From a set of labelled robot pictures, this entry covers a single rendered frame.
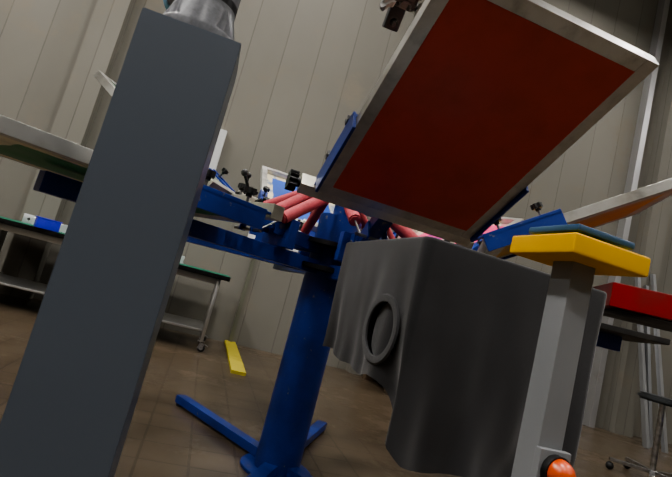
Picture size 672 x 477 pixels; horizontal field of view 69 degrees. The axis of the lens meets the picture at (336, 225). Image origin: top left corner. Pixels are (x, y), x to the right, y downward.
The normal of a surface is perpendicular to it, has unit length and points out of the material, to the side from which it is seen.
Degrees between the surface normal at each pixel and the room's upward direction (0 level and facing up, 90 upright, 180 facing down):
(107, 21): 90
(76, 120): 90
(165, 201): 90
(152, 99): 90
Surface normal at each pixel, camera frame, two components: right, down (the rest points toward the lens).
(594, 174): 0.25, -0.07
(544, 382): -0.92, -0.28
